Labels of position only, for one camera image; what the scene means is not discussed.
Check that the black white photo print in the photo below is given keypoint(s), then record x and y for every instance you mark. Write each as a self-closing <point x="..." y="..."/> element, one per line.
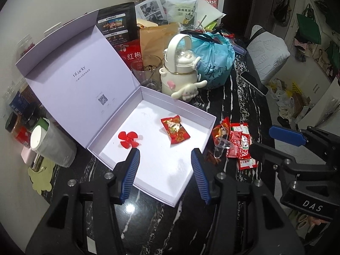
<point x="151" y="8"/>

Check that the red goji berry bag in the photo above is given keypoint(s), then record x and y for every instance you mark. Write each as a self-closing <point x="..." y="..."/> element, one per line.
<point x="131" y="54"/>

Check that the long red white sachet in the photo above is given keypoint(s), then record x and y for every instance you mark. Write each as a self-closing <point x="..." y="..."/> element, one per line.
<point x="243" y="138"/>

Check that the blue plastic bag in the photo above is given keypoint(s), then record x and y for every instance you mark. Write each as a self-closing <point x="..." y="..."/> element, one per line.
<point x="215" y="58"/>

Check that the green coaster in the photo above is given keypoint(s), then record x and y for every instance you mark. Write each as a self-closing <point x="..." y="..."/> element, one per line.
<point x="39" y="180"/>

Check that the brown candy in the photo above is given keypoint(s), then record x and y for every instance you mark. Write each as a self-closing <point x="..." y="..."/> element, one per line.
<point x="214" y="159"/>

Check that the clear glass cup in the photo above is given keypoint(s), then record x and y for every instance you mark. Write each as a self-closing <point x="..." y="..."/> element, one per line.
<point x="146" y="77"/>

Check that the green tote bag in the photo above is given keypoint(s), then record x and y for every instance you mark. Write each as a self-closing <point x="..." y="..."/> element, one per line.
<point x="308" y="24"/>

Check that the red gold wrapped candy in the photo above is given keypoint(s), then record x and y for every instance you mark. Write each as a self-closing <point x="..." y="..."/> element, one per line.
<point x="221" y="127"/>

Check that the cream kettle bottle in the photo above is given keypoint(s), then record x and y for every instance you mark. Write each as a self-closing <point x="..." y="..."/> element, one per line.
<point x="180" y="77"/>

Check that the smartphone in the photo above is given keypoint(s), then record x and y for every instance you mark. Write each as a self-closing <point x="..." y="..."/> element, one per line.
<point x="255" y="83"/>

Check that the black hanging bag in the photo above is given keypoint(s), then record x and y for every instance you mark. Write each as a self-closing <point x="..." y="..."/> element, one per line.
<point x="282" y="10"/>

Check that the clear plastic clip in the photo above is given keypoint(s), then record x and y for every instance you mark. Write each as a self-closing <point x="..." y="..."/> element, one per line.
<point x="220" y="144"/>

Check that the red jar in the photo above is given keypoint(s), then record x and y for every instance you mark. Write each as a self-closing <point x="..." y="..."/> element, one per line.
<point x="22" y="136"/>

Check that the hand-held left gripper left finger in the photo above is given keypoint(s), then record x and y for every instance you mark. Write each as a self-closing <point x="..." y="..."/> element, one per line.
<point x="130" y="175"/>

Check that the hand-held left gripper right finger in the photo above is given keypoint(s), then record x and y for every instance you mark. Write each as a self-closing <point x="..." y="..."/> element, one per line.
<point x="200" y="175"/>

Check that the grey sleeved paper cup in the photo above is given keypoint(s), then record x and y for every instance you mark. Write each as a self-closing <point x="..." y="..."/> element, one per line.
<point x="55" y="146"/>

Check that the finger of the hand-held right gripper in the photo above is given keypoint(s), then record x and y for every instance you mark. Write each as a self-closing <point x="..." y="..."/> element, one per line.
<point x="268" y="154"/>
<point x="287" y="135"/>

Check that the white tea pouch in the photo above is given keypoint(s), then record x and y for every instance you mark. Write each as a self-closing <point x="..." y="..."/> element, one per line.
<point x="183" y="10"/>

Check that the brown jar black lid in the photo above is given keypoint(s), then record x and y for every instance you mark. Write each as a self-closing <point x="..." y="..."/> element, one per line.
<point x="12" y="122"/>

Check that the pink case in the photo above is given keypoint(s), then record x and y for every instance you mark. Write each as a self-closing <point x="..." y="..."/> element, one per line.
<point x="26" y="156"/>

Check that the red figure print candy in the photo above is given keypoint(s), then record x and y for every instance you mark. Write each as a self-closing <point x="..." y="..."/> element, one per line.
<point x="175" y="130"/>

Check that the white paper bag red label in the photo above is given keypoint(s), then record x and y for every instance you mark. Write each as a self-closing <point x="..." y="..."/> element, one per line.
<point x="209" y="13"/>

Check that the clear glass jar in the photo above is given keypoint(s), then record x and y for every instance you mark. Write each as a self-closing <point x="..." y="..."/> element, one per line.
<point x="25" y="46"/>

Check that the red plastic flower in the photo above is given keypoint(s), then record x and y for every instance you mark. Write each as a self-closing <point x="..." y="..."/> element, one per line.
<point x="128" y="139"/>

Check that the small red sauce packet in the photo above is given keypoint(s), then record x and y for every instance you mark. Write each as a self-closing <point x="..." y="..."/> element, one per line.
<point x="231" y="150"/>
<point x="247" y="164"/>

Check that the brown paper bag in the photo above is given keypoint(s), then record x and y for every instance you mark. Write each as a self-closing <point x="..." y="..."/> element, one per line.
<point x="156" y="42"/>

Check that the black coffee bag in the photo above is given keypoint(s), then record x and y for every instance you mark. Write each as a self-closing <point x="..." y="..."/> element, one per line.
<point x="117" y="26"/>

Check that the lavender gift box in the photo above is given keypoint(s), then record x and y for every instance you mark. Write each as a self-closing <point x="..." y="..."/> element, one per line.
<point x="66" y="66"/>

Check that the white chair cushion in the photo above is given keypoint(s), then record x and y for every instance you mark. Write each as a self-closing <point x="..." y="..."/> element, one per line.
<point x="268" y="50"/>

